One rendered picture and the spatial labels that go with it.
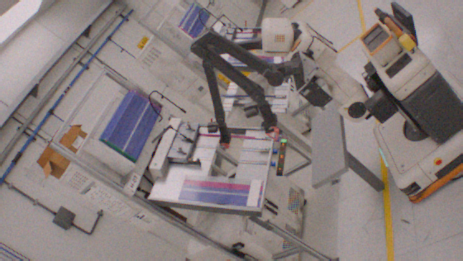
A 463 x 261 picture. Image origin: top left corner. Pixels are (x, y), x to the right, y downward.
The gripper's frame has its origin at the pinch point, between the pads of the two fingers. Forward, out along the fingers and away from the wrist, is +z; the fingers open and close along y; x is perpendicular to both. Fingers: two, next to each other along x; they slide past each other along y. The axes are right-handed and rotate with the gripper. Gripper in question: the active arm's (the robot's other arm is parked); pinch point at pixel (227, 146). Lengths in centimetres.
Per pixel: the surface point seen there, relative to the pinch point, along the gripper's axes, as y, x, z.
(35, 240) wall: 59, -176, 65
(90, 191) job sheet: 49, -83, -4
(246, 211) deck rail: 49, 21, 5
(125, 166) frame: 39, -54, -19
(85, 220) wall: 15, -155, 89
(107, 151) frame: 39, -62, -32
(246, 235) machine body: 45, 16, 37
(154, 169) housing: 30, -41, -7
